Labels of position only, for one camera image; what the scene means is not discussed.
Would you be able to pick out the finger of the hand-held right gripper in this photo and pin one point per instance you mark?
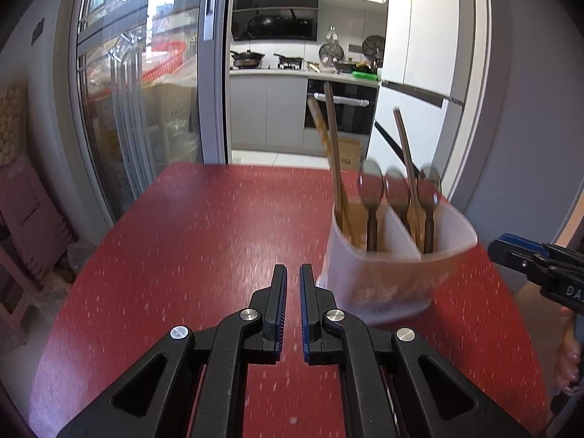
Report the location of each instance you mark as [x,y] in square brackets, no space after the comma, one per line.
[515,255]

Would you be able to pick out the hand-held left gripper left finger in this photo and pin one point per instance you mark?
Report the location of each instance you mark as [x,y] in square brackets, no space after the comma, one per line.
[277,310]

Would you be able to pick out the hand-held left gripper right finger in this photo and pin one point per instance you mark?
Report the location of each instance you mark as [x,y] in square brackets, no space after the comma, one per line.
[306,319]

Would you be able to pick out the beige plastic utensil holder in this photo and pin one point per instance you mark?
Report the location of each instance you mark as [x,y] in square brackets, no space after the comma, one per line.
[392,283]

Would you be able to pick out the metal spoon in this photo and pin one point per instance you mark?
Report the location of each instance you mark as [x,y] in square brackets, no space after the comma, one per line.
[397,187]
[370,185]
[429,185]

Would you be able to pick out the wooden chopstick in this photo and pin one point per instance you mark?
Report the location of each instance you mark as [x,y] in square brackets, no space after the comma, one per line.
[405,155]
[333,146]
[319,123]

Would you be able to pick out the person's right hand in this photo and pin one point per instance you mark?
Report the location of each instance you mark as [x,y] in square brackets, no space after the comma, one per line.
[570,351]

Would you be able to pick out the cardboard box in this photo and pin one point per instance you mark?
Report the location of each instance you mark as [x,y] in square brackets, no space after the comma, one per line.
[349,153]

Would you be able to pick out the white kitchen counter cabinet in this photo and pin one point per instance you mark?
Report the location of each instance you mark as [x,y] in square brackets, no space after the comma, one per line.
[267,109]

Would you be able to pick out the black built-in oven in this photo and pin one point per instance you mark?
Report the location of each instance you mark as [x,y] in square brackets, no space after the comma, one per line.
[351,109]

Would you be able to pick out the green vegetables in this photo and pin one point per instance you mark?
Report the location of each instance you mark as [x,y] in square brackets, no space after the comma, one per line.
[365,70]

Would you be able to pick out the white refrigerator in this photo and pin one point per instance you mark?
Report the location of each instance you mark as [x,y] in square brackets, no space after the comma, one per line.
[424,32]

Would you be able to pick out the black frying pan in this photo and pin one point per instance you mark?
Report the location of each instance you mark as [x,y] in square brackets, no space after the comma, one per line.
[288,59]

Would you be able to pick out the black wok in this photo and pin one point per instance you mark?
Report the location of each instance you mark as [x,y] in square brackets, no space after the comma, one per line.
[247,58]

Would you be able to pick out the sliding glass door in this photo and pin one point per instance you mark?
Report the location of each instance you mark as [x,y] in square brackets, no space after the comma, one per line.
[137,91]

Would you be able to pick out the pink folding stool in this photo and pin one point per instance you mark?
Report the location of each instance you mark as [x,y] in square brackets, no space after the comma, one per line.
[27,228]

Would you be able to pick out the round metal steamer rack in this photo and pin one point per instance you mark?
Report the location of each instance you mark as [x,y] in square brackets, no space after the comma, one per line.
[331,51]

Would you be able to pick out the black range hood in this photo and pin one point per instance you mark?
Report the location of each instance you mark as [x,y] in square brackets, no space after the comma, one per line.
[273,18]

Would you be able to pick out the beige beaded cushion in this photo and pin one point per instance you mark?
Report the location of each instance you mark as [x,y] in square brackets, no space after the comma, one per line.
[11,123]

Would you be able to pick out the dark wall switch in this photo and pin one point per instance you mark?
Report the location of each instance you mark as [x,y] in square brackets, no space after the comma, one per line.
[39,31]

